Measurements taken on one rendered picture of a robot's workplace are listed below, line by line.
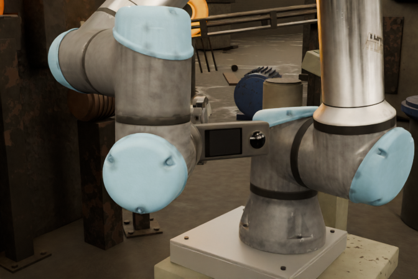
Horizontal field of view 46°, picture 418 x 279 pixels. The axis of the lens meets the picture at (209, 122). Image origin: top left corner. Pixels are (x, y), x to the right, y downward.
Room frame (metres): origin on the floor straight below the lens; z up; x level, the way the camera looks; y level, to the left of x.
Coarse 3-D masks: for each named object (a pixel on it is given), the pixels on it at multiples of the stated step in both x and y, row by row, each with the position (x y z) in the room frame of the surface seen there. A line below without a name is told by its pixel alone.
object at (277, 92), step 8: (272, 80) 1.46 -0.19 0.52; (280, 80) 1.46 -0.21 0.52; (288, 80) 1.46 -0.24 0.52; (296, 80) 1.46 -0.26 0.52; (264, 88) 1.45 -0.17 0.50; (272, 88) 1.42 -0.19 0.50; (280, 88) 1.41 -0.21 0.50; (288, 88) 1.41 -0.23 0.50; (296, 88) 1.42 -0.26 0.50; (264, 96) 1.45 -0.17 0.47; (272, 96) 1.42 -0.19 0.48; (280, 96) 1.41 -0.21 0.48; (288, 96) 1.41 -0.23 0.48; (296, 96) 1.42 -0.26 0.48; (264, 104) 1.45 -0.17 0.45; (272, 104) 1.42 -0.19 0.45; (280, 104) 1.41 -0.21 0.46; (288, 104) 1.41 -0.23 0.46; (296, 104) 1.42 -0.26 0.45
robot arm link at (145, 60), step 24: (120, 24) 0.46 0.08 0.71; (144, 24) 0.45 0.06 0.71; (168, 24) 0.45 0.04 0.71; (96, 48) 0.50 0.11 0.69; (120, 48) 0.46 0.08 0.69; (144, 48) 0.44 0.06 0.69; (168, 48) 0.45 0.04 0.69; (192, 48) 0.48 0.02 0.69; (96, 72) 0.49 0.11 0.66; (120, 72) 0.46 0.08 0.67; (144, 72) 0.44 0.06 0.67; (168, 72) 0.45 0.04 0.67; (120, 96) 0.45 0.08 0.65; (144, 96) 0.44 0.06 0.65; (168, 96) 0.45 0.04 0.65; (120, 120) 0.45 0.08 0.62; (144, 120) 0.44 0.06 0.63; (168, 120) 0.44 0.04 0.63
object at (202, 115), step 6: (192, 108) 0.66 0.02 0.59; (198, 108) 0.64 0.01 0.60; (204, 108) 0.66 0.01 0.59; (192, 114) 0.64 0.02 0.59; (198, 114) 0.63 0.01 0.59; (204, 114) 0.64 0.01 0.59; (192, 120) 0.63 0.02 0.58; (198, 120) 0.63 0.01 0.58; (204, 120) 0.64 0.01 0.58; (198, 132) 0.57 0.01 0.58; (198, 162) 0.64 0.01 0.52
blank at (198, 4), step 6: (192, 0) 1.58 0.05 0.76; (198, 0) 1.59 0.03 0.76; (204, 0) 1.60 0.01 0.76; (192, 6) 1.59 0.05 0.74; (198, 6) 1.59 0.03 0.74; (204, 6) 1.60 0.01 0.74; (198, 12) 1.59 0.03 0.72; (204, 12) 1.60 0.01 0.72; (192, 18) 1.59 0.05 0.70; (192, 24) 1.58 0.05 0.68; (198, 24) 1.59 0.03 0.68; (192, 30) 1.58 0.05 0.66; (198, 30) 1.59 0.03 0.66
